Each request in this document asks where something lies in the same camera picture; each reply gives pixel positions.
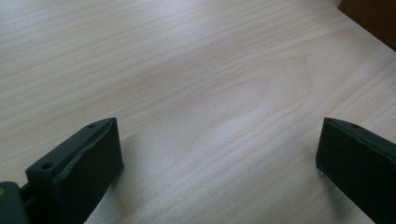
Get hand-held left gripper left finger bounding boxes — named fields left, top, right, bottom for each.
left=20, top=117, right=125, bottom=224

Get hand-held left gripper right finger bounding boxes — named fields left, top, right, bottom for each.
left=315, top=117, right=396, bottom=224

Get dark brown object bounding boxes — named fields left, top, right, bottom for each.
left=337, top=0, right=396, bottom=52

